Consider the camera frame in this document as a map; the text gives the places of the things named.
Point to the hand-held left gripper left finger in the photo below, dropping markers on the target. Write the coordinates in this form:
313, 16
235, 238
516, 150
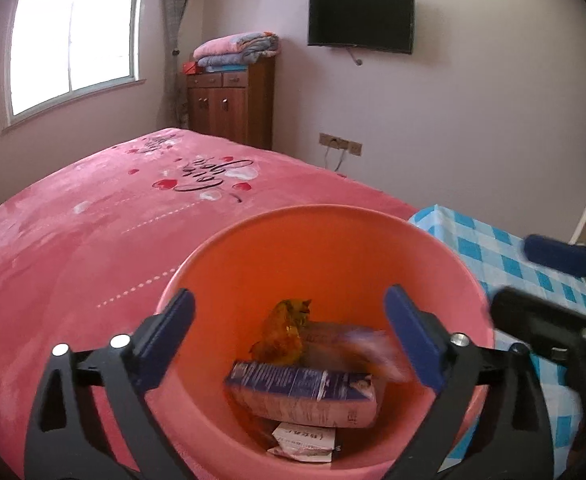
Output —
165, 332

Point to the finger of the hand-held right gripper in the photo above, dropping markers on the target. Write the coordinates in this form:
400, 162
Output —
555, 254
528, 310

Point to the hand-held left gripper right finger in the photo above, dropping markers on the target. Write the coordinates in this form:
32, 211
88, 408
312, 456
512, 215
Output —
415, 342

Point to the yellow tissue packet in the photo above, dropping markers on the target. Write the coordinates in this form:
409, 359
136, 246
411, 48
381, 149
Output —
368, 350

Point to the yellow green noodle packet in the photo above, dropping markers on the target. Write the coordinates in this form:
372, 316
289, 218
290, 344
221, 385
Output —
285, 335

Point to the red plastic bucket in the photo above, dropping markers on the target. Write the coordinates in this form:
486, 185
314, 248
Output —
323, 260

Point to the blue tissue packet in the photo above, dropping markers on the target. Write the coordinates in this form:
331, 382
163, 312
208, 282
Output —
293, 390

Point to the white navy milk carton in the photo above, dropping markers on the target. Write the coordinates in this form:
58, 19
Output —
303, 442

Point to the blue white checkered tablecloth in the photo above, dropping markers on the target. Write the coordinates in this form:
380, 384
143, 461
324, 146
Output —
473, 245

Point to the pink printed bed blanket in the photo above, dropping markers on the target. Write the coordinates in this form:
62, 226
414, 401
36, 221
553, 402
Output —
98, 240

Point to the brown wooden cabinet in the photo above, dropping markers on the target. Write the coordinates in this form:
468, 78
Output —
223, 110

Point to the small red box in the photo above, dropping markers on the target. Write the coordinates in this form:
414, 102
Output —
190, 68

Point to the folded pink blue blanket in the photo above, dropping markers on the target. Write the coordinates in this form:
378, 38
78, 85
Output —
233, 50

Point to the grey checked curtain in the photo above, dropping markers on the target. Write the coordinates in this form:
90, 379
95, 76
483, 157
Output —
173, 35

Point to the window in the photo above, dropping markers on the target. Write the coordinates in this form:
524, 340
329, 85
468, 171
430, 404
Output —
73, 35

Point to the wall socket strip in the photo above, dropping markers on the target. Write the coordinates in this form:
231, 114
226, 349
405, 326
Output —
343, 144

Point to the black wall television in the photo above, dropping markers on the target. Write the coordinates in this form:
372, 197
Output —
360, 22

